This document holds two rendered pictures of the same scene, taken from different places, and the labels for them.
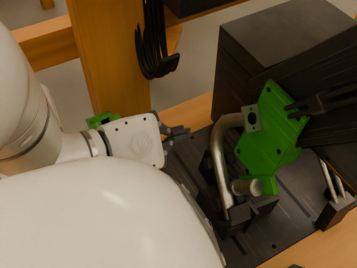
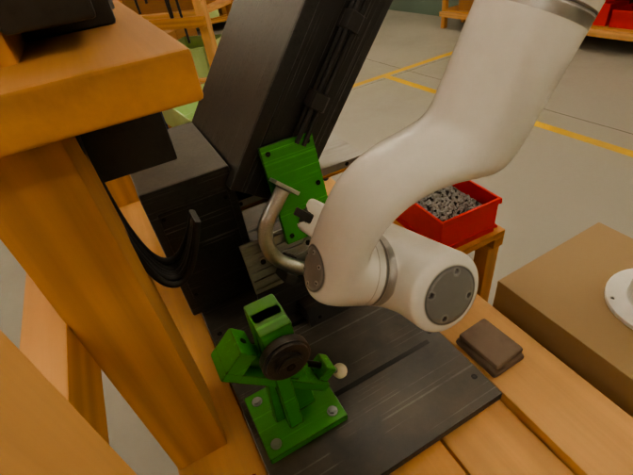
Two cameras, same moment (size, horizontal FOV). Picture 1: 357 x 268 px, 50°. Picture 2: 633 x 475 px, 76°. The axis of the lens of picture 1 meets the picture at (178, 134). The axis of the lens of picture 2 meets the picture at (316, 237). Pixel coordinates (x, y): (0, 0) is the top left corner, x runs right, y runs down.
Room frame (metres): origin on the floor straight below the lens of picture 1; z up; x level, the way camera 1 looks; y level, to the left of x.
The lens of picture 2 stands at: (0.39, 0.53, 1.60)
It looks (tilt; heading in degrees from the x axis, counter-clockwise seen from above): 38 degrees down; 277
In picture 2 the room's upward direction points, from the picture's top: 9 degrees counter-clockwise
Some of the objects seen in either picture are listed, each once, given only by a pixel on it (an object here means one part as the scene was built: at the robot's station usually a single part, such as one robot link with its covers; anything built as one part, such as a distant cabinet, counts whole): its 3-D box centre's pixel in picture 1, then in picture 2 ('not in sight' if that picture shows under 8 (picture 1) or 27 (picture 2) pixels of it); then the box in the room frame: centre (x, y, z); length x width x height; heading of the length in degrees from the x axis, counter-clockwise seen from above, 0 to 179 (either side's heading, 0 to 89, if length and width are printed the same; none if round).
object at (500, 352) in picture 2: not in sight; (489, 346); (0.15, 0.04, 0.91); 0.10 x 0.08 x 0.03; 120
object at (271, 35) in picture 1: (278, 78); (193, 215); (0.78, -0.27, 1.07); 0.30 x 0.18 x 0.34; 119
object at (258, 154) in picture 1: (279, 130); (292, 183); (0.51, -0.21, 1.17); 0.13 x 0.12 x 0.20; 119
